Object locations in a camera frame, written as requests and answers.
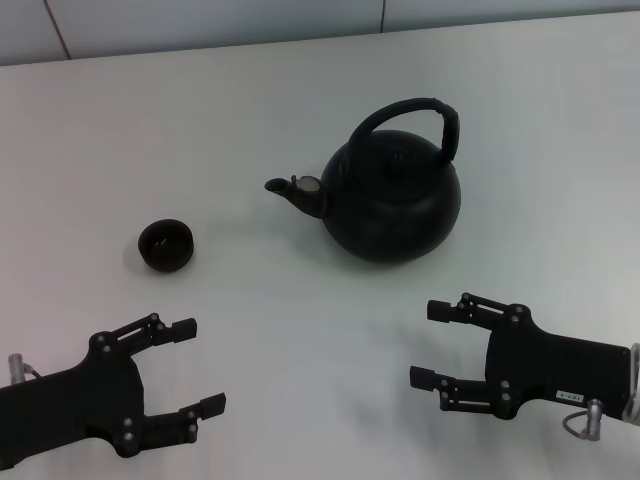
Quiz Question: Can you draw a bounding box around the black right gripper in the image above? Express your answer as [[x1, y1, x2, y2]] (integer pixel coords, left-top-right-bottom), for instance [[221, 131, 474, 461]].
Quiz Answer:
[[409, 292, 632, 420]]

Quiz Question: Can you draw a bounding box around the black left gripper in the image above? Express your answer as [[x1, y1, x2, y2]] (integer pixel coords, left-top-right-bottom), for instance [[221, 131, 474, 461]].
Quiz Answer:
[[0, 313, 228, 474]]

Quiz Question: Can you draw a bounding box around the small black teacup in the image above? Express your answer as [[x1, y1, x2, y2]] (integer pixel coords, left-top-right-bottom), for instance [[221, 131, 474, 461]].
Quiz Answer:
[[137, 218, 196, 274]]

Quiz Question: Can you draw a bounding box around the black round teapot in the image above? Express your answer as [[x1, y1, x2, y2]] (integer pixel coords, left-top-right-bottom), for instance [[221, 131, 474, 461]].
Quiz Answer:
[[264, 95, 463, 263]]

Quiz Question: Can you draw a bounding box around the right gripper cable connector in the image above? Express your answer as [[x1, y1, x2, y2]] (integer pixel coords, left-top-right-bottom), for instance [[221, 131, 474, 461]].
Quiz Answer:
[[561, 398, 604, 443]]

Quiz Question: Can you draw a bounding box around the gripper cable connector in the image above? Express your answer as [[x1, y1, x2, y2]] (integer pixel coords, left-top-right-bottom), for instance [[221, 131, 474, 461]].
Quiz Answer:
[[6, 353, 42, 384], [561, 398, 604, 443]]

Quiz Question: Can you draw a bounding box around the left gripper cable connector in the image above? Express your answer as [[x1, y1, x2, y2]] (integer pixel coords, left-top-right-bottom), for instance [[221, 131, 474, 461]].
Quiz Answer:
[[6, 353, 42, 384]]

